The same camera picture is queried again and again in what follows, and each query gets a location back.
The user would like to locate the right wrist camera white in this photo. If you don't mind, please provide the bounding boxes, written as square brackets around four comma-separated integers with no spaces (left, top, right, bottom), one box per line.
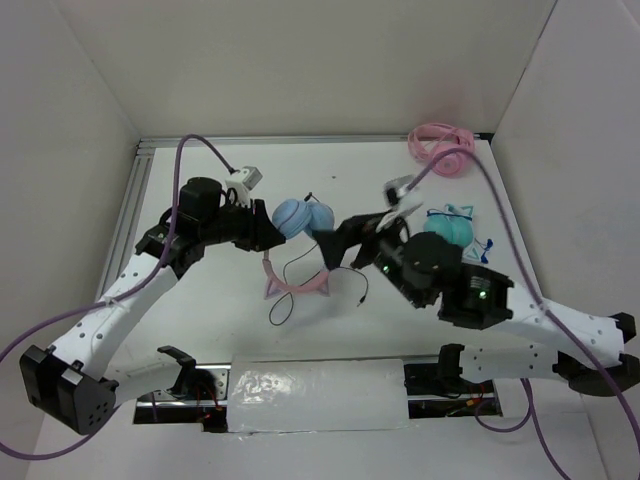
[376,175,423,232]

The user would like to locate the blue pink cat-ear headphones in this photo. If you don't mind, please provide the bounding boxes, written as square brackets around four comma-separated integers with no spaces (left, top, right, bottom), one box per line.
[262,194,335,299]

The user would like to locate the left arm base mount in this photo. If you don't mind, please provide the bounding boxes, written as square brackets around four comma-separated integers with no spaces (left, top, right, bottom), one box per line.
[133,364,231,433]

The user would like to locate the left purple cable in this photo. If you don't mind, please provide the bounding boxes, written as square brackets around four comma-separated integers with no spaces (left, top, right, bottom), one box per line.
[0,133,236,461]

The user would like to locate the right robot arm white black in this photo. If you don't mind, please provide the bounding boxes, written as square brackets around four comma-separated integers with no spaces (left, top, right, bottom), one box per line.
[312,214,639,397]

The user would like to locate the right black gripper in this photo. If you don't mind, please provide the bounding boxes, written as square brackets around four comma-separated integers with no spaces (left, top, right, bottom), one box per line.
[308,206,426,308]

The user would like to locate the white sheet over base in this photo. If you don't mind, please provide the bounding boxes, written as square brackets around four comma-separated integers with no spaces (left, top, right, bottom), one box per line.
[226,359,410,434]

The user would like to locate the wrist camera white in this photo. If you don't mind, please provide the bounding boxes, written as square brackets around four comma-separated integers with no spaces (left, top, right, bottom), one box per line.
[376,175,423,232]
[225,166,263,207]

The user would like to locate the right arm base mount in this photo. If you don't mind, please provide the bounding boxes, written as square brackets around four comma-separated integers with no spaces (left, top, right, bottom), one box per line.
[403,344,501,420]

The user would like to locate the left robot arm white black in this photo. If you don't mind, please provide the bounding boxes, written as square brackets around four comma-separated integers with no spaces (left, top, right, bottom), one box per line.
[20,167,285,435]

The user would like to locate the teal white cat-ear headphones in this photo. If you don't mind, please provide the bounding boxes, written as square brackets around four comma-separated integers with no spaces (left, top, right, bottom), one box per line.
[423,203,494,265]

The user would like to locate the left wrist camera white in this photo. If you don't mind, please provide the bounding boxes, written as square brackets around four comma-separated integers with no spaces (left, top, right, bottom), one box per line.
[225,166,263,207]

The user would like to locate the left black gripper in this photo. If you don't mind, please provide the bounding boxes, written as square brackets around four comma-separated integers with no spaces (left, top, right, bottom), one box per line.
[200,195,286,252]

